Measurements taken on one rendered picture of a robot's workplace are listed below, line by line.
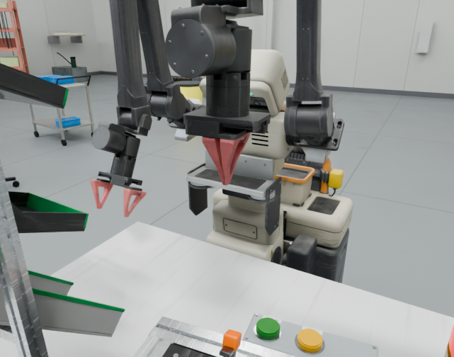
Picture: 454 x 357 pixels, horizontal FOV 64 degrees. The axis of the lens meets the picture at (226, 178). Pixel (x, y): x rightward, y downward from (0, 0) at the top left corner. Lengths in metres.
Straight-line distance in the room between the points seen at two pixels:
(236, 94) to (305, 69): 0.42
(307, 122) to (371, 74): 9.37
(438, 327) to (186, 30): 0.77
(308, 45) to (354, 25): 9.41
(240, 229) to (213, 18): 0.86
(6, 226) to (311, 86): 0.66
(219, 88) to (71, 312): 0.35
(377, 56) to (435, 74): 1.37
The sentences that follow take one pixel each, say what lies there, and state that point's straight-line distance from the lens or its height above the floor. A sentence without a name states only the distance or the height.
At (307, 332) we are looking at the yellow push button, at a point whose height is 0.97.
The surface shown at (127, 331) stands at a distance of 0.83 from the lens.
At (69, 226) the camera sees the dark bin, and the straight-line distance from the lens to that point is 0.49.
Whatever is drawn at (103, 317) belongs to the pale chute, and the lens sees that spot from 0.61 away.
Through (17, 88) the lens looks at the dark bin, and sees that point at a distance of 0.43.
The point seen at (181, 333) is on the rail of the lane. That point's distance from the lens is 0.67.
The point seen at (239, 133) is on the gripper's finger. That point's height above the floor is 1.31.
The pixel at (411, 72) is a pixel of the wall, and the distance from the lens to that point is 10.12.
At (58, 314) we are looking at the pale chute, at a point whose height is 1.09.
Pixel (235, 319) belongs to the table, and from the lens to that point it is 0.83.
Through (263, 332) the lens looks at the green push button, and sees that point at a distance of 0.65.
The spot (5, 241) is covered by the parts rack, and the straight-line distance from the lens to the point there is 0.42.
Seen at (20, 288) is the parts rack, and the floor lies 1.18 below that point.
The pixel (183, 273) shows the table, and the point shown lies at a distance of 0.96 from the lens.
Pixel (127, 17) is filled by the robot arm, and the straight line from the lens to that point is 0.96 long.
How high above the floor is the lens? 1.43
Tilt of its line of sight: 22 degrees down
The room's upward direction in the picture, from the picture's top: straight up
